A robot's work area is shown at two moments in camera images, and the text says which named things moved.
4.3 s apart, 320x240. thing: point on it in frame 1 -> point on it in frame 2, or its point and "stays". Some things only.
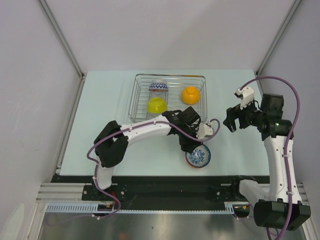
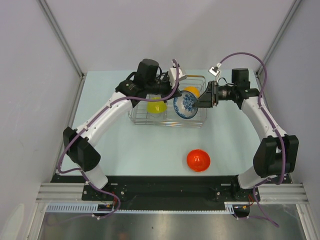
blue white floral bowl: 200,157 -> 183,105
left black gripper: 188,146 -> 176,93
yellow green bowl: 157,105 stays
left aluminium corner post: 66,46 stays
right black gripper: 233,113 -> 210,97
